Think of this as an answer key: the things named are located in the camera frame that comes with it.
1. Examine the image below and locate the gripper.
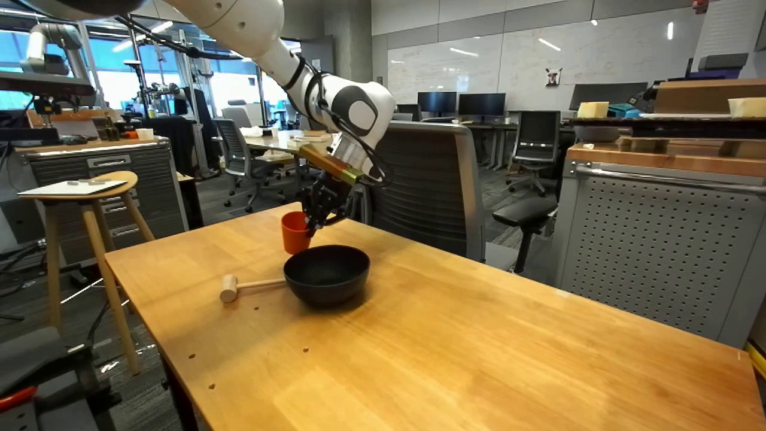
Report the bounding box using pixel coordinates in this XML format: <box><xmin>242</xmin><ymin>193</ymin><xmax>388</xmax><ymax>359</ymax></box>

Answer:
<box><xmin>301</xmin><ymin>174</ymin><xmax>350</xmax><ymax>238</ymax></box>

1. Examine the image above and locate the orange cup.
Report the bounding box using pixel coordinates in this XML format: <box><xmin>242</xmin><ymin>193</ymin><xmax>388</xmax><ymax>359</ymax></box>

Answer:
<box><xmin>281</xmin><ymin>211</ymin><xmax>314</xmax><ymax>256</ymax></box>

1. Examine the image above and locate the black bowl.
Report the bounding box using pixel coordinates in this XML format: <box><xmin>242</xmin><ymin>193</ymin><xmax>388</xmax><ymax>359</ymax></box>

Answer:
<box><xmin>283</xmin><ymin>244</ymin><xmax>371</xmax><ymax>309</ymax></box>

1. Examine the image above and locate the grey bowl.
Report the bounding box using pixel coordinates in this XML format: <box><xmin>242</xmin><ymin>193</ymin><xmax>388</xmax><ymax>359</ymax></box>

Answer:
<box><xmin>574</xmin><ymin>125</ymin><xmax>621</xmax><ymax>143</ymax></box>

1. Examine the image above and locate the wooden table with books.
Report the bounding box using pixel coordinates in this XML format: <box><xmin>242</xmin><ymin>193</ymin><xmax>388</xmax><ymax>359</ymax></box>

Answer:
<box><xmin>244</xmin><ymin>128</ymin><xmax>335</xmax><ymax>180</ymax></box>

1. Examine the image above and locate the grey mesh office chair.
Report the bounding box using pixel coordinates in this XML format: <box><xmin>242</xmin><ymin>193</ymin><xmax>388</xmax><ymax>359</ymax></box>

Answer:
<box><xmin>358</xmin><ymin>121</ymin><xmax>561</xmax><ymax>275</ymax></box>

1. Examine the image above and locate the wooden mallet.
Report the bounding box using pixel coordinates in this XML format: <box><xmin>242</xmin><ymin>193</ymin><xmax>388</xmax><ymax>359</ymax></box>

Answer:
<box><xmin>219</xmin><ymin>274</ymin><xmax>288</xmax><ymax>303</ymax></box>

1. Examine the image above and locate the grey drawer cabinet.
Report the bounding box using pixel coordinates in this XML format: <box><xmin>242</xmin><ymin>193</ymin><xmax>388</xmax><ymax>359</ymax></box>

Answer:
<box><xmin>14</xmin><ymin>137</ymin><xmax>190</xmax><ymax>266</ymax></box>

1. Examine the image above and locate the row of monitors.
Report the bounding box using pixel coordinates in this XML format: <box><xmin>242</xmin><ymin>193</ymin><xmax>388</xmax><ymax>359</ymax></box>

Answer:
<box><xmin>417</xmin><ymin>91</ymin><xmax>507</xmax><ymax>119</ymax></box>

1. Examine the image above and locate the black office chair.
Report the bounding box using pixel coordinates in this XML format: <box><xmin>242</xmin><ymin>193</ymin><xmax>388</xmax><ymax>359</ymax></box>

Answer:
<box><xmin>506</xmin><ymin>110</ymin><xmax>563</xmax><ymax>197</ymax></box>

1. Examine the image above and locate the wooden stool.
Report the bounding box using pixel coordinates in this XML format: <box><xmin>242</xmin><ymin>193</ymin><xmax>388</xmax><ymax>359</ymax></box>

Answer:
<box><xmin>18</xmin><ymin>171</ymin><xmax>157</xmax><ymax>376</ymax></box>

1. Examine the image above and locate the white sheet on stool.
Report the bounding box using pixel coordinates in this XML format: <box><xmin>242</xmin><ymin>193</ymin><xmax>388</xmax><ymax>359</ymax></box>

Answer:
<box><xmin>18</xmin><ymin>178</ymin><xmax>130</xmax><ymax>198</ymax></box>

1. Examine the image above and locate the whiteboard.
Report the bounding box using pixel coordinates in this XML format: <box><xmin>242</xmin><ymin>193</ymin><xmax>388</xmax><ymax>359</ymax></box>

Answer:
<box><xmin>387</xmin><ymin>6</ymin><xmax>706</xmax><ymax>113</ymax></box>

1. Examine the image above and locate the dark monitor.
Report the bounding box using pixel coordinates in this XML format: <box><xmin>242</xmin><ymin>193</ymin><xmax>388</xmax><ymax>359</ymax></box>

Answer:
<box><xmin>568</xmin><ymin>82</ymin><xmax>649</xmax><ymax>112</ymax></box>

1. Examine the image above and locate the grey perforated cabinet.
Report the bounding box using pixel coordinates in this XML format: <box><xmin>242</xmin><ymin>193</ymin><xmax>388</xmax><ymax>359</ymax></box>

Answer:
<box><xmin>552</xmin><ymin>141</ymin><xmax>766</xmax><ymax>349</ymax></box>

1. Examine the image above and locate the cardboard box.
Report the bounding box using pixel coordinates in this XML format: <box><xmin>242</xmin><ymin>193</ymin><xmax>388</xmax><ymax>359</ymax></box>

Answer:
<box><xmin>655</xmin><ymin>78</ymin><xmax>766</xmax><ymax>115</ymax></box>

